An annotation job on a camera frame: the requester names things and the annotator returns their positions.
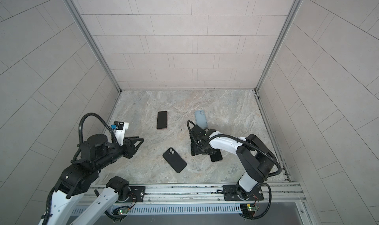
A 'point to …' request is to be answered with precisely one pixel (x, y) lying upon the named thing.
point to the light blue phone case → (201, 120)
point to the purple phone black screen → (162, 120)
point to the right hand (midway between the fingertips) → (197, 154)
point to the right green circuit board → (248, 209)
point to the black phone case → (174, 160)
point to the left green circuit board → (123, 211)
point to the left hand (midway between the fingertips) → (145, 138)
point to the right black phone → (216, 156)
